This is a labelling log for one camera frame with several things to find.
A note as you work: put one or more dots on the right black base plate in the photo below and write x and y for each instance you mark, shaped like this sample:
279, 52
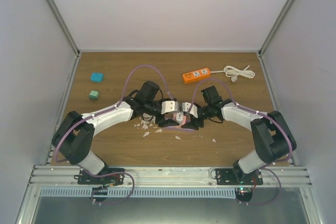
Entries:
232, 176

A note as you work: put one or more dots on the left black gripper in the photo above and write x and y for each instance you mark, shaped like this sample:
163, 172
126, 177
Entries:
162, 122

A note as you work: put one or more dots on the orange power strip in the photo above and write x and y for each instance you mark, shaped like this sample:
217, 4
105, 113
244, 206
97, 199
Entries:
196, 75

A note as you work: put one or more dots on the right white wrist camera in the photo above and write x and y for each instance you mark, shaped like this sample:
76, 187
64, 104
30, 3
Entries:
190, 109

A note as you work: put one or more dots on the pink white charger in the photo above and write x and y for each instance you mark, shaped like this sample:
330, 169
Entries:
184, 121

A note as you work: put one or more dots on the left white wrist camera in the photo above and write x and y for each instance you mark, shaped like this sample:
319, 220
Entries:
170, 106

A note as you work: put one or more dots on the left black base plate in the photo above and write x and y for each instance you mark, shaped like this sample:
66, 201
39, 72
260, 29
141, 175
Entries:
84, 178

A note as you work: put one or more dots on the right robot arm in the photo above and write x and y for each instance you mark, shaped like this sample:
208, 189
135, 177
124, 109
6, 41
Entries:
271, 135

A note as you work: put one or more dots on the aluminium rail frame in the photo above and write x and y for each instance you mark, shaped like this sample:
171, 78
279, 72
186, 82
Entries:
167, 177

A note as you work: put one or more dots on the green usb charger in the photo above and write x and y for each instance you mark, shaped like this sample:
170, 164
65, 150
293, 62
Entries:
93, 95

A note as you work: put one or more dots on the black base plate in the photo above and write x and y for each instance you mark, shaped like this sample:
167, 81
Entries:
84, 178
232, 176

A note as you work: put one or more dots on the grey slotted cable duct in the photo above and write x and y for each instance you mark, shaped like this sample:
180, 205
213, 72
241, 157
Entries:
140, 192

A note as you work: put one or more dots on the purple power strip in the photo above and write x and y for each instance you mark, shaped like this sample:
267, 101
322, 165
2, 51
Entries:
175, 128

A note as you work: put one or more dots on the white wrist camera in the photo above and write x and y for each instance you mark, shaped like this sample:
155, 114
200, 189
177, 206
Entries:
170, 106
190, 109

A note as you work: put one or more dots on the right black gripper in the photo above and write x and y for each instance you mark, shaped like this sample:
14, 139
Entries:
193, 124

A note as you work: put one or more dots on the blue plug adapter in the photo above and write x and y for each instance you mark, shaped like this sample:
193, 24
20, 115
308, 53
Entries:
97, 77

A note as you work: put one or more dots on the white 66W charger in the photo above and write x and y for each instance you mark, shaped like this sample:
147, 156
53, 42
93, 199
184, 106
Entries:
179, 117

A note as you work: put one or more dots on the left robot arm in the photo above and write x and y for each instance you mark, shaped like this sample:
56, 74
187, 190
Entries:
74, 137

